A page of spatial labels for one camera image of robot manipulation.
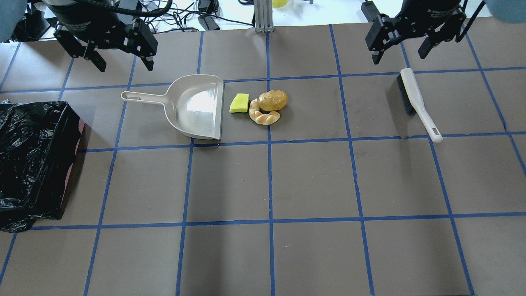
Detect yellow sponge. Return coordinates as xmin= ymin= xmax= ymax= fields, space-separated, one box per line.
xmin=229 ymin=92 xmax=250 ymax=113

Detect white brush black bristles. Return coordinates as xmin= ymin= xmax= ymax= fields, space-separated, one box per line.
xmin=397 ymin=68 xmax=443 ymax=143

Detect aluminium frame post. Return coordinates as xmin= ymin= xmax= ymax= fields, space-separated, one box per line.
xmin=253 ymin=0 xmax=275 ymax=32

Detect beige plastic dustpan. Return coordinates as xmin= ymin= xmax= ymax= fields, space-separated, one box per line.
xmin=121 ymin=74 xmax=225 ymax=140

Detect round golden bread roll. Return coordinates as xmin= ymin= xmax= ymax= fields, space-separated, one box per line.
xmin=258 ymin=90 xmax=288 ymax=112

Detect yellow round object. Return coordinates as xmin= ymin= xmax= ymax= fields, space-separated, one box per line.
xmin=271 ymin=0 xmax=289 ymax=8

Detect black bag lined bin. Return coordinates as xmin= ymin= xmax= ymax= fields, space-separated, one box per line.
xmin=0 ymin=100 xmax=85 ymax=233

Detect black power adapter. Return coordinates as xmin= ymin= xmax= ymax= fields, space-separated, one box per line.
xmin=198 ymin=16 xmax=220 ymax=31

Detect black power brick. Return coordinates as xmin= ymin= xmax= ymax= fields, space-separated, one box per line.
xmin=360 ymin=0 xmax=382 ymax=23

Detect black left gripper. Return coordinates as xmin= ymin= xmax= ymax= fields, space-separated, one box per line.
xmin=45 ymin=0 xmax=158 ymax=72

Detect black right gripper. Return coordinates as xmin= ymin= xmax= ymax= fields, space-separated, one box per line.
xmin=366 ymin=0 xmax=466 ymax=65

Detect twisted bread croissant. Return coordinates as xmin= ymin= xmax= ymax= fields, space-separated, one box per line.
xmin=248 ymin=99 xmax=281 ymax=125

